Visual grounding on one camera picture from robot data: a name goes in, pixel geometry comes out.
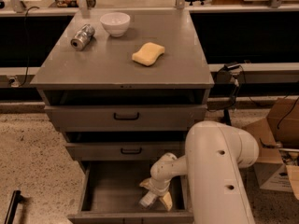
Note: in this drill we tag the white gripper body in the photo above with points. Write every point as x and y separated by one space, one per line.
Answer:
158 188

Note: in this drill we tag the clear plastic bottle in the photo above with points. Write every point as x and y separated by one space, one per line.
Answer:
148 200

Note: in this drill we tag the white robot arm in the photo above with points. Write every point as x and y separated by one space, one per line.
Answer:
214 154

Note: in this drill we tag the grey bottom drawer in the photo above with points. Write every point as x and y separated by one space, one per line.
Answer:
111 195

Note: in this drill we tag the grey drawer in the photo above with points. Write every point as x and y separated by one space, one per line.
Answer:
132 151
111 195
112 118

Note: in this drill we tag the grey middle drawer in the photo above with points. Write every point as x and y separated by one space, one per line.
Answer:
132 151

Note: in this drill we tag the grey drawer cabinet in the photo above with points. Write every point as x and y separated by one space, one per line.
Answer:
105 74

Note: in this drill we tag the grey top drawer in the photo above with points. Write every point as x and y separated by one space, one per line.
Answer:
112 118

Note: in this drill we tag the black stand pole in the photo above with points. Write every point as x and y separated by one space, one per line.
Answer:
227 118

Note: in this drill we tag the brown cardboard box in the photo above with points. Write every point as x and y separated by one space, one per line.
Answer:
277 166

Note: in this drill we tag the black bar on floor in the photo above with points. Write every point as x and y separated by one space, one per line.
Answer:
16 198

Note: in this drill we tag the yellow sponge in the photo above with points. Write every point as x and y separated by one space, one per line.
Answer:
148 54

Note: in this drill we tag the black power adapter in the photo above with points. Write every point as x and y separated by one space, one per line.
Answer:
231 66

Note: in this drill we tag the silver metal can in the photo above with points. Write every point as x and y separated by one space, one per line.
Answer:
82 37

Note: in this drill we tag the white ceramic bowl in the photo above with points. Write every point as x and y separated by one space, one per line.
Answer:
115 23

